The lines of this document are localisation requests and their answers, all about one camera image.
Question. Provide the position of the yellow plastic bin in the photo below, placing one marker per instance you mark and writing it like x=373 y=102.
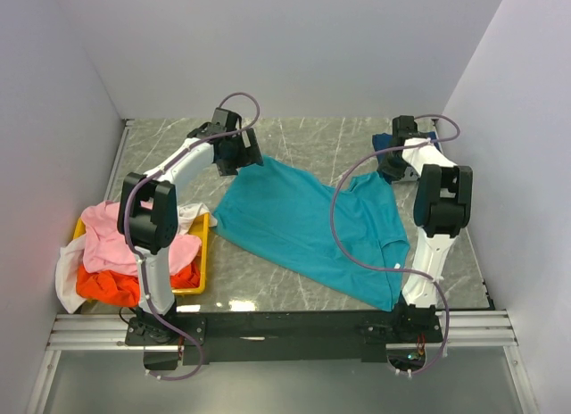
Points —
x=201 y=253

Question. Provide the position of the white t shirt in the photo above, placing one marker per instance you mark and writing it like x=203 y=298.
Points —
x=67 y=280

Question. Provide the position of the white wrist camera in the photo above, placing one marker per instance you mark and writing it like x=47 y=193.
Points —
x=404 y=127
x=224 y=120

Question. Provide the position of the pink t shirt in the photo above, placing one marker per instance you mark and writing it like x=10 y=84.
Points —
x=106 y=248

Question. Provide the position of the folded navy printed t shirt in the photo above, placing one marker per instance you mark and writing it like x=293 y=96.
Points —
x=381 y=142

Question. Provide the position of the teal t shirt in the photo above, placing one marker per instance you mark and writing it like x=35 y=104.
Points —
x=348 y=241

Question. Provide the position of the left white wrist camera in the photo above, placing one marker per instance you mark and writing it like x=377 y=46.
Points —
x=224 y=120

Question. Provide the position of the black base beam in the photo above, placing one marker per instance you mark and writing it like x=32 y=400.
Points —
x=281 y=335

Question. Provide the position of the orange t shirt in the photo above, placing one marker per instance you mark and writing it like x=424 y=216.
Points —
x=123 y=291

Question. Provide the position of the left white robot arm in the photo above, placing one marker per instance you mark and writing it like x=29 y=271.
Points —
x=148 y=216

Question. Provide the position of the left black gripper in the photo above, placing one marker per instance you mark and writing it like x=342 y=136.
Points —
x=250 y=155

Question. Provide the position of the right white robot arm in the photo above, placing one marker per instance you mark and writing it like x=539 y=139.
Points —
x=442 y=207

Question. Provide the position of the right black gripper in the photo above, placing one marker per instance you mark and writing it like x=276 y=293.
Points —
x=394 y=173

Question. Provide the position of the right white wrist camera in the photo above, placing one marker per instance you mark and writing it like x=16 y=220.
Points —
x=404 y=127

